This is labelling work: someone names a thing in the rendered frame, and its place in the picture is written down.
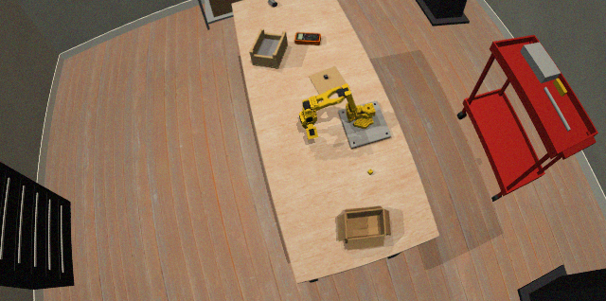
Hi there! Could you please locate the orange digital multimeter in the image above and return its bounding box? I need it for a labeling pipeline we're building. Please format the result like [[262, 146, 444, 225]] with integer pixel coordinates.
[[294, 32, 321, 45]]

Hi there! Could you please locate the tan flat mat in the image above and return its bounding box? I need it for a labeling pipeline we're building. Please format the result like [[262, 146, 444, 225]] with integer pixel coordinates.
[[309, 66, 346, 95]]

